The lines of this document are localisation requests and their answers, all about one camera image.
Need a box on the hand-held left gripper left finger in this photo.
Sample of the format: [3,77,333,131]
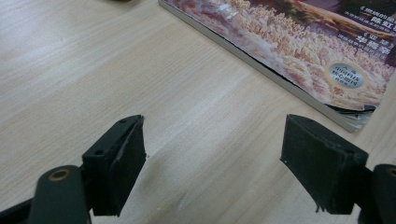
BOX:
[81,114,148,217]

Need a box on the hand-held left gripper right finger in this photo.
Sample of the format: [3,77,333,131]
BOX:
[279,113,370,216]

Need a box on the colourful glossy magazine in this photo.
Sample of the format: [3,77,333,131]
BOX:
[158,0,396,134]

